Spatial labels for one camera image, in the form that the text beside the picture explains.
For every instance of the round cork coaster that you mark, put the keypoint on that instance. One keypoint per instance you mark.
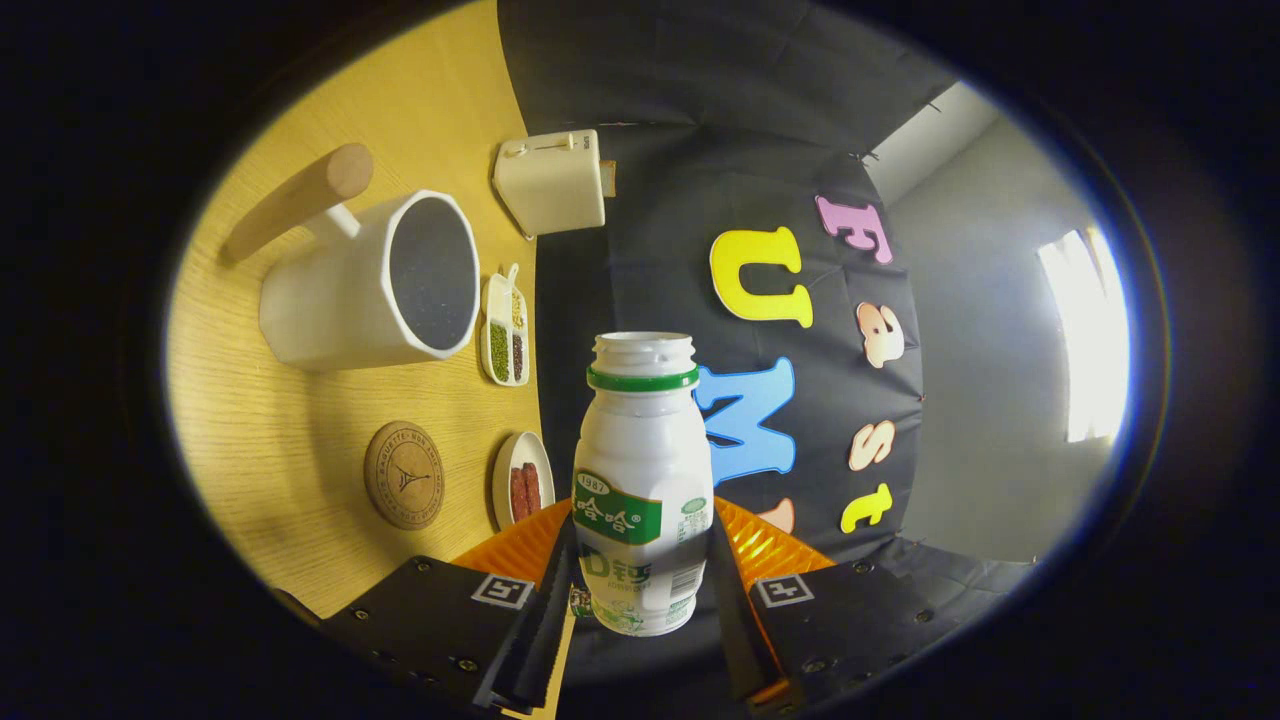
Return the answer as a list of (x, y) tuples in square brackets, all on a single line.
[(403, 475)]

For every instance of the white divided condiment dish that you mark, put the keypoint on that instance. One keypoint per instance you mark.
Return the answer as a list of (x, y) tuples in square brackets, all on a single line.
[(505, 330)]

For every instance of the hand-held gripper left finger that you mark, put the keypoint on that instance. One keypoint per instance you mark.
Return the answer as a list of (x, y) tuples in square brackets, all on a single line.
[(540, 640)]

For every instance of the wooden table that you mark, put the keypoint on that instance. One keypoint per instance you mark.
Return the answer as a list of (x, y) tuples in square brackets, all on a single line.
[(300, 420)]

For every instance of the cream toaster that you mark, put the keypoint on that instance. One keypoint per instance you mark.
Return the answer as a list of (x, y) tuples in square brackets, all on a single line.
[(550, 185)]

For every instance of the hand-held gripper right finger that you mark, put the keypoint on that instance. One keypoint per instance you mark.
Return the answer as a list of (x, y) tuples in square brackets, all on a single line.
[(735, 630)]

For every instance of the white juice bottle green label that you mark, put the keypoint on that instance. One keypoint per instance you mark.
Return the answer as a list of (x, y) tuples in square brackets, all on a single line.
[(640, 450)]

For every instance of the bright ceiling light panel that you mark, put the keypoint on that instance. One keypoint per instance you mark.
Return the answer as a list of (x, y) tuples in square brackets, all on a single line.
[(1085, 335)]

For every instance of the red sausage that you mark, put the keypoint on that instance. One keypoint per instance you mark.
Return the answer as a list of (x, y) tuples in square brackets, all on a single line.
[(519, 495), (533, 488)]

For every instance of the toast slice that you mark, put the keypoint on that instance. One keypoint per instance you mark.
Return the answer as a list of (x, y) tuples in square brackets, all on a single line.
[(608, 178)]

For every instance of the round white plate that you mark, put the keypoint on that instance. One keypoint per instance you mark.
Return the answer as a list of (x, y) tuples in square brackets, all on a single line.
[(503, 480)]

